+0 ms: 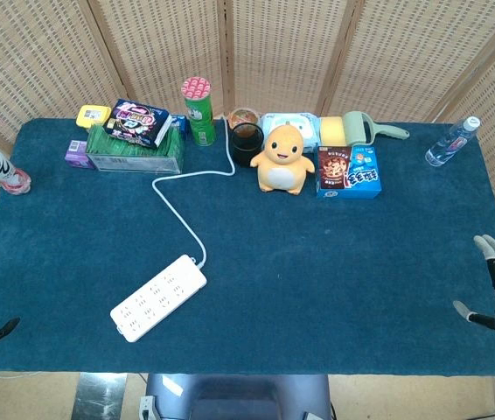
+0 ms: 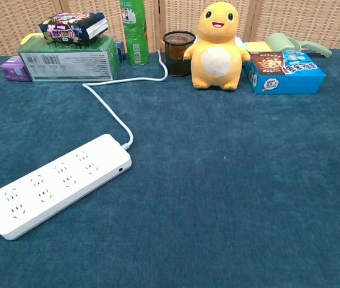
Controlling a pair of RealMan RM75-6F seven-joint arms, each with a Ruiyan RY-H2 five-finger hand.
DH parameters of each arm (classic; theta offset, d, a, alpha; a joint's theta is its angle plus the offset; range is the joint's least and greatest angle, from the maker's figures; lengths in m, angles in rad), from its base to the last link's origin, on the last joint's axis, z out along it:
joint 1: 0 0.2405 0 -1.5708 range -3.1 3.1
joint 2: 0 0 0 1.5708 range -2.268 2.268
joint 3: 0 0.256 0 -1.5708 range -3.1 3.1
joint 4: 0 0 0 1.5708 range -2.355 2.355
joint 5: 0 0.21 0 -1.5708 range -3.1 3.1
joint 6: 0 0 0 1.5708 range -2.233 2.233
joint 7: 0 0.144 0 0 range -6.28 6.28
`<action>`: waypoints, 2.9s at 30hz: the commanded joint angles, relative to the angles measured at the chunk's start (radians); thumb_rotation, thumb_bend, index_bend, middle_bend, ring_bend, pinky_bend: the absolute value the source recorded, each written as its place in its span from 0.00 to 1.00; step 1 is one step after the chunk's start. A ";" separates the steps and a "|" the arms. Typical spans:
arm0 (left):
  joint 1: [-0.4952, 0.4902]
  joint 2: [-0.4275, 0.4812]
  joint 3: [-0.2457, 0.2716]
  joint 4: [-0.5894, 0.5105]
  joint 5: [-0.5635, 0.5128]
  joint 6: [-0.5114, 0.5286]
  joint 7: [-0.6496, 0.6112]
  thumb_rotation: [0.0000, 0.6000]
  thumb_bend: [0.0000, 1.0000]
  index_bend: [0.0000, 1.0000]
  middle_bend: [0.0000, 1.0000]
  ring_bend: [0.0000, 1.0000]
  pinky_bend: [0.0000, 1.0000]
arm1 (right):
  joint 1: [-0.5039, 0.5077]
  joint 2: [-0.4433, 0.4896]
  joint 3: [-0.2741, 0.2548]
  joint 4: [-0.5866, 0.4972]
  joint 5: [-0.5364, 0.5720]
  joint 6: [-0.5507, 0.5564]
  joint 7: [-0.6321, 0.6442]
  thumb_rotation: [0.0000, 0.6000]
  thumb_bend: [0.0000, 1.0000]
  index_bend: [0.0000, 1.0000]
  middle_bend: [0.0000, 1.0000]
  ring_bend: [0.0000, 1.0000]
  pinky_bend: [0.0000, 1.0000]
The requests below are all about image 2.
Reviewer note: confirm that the pale green lint roller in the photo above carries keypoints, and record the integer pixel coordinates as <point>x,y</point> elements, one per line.
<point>281,43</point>

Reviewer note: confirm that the green cardboard box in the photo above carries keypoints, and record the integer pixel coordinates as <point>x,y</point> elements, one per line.
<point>68,66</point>

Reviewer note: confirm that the blue cookie box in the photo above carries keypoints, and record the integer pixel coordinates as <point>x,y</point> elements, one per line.
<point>284,78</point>

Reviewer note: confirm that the small purple box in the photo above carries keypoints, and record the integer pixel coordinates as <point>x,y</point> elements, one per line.
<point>13,70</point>

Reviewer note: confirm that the small blue pack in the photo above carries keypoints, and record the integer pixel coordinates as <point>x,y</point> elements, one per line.
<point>120,48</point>

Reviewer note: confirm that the dark blue carpet cloth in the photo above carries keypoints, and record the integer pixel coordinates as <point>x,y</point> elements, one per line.
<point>218,180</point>

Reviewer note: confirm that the white power strip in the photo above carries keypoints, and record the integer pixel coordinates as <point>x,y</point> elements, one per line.
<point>62,183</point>

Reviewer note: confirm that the orange dinosaur plush toy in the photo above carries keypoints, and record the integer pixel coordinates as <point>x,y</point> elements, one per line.
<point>215,45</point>

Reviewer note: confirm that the black pink snack pack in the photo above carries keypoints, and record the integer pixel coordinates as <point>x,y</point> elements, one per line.
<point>68,28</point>

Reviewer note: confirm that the yellow sponge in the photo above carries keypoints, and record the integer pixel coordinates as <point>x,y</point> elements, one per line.
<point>258,46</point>

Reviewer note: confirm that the woven folding screen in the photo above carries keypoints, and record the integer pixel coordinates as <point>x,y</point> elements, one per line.
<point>7,24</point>

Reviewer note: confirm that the green chips can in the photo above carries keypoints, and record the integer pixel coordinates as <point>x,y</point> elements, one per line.
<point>135,36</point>

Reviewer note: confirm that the black mesh pen cup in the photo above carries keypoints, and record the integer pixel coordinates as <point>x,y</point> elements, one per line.
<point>176,60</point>

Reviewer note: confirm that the wet wipes pack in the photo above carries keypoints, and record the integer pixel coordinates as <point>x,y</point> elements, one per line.
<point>241,43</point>

